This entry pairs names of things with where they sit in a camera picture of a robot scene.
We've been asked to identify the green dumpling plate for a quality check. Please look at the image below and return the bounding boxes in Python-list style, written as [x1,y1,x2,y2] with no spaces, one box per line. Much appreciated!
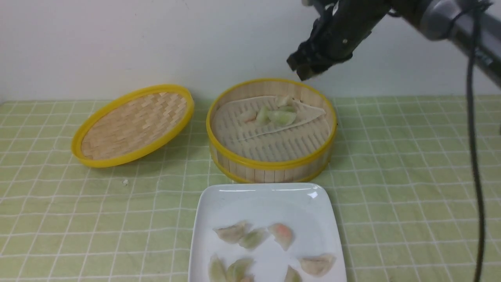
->
[208,255,227,282]
[227,258,254,282]

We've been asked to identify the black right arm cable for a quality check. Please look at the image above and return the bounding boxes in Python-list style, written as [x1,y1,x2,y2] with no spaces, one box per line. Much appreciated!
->
[466,0,494,282]

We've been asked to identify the green dumpling plate bottom middle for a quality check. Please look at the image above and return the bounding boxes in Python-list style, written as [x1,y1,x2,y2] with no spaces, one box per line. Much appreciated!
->
[227,258,254,282]

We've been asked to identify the white steamer liner cloth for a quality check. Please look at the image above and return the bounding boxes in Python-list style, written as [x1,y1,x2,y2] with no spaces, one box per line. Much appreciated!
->
[211,95,333,162]

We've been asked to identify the slim green dumpling in steamer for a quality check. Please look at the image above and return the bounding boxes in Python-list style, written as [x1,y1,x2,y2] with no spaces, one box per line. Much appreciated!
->
[256,106,270,126]

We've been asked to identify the pink dumpling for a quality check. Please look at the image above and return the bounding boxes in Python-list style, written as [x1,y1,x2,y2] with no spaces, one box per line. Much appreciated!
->
[239,110,257,123]
[268,223,295,251]

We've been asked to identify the large green dumpling in steamer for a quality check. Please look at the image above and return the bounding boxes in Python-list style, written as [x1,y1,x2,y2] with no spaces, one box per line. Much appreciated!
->
[268,110,297,127]

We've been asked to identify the green dumpling on plate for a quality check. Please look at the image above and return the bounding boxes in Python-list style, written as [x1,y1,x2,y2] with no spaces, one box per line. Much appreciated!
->
[238,228,268,251]

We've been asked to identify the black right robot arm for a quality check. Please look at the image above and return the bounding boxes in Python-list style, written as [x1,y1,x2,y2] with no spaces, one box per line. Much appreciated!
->
[287,0,501,86]

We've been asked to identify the pink dumpling on plate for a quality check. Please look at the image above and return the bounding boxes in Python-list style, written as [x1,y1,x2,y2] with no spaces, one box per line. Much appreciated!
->
[268,223,295,251]

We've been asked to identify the pale white dumpling on plate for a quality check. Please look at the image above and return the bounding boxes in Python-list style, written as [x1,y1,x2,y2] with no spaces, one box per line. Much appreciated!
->
[213,220,248,244]

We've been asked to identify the green dumpling plate bottom left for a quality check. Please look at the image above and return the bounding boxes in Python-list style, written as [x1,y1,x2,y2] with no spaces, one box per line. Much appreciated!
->
[208,255,227,282]

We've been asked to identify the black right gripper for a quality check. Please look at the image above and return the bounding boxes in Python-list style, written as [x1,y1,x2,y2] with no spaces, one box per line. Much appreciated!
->
[287,0,391,81]

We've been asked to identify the yellow rimmed bamboo steamer basket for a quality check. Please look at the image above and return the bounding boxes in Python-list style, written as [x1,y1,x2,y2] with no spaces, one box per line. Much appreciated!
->
[206,78,338,183]

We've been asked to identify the yellow rimmed bamboo steamer lid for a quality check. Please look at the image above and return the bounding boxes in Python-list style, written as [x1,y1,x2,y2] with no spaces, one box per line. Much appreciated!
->
[71,84,195,168]

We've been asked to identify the white square plate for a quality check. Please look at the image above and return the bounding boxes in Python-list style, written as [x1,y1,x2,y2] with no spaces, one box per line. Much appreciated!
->
[188,183,347,282]

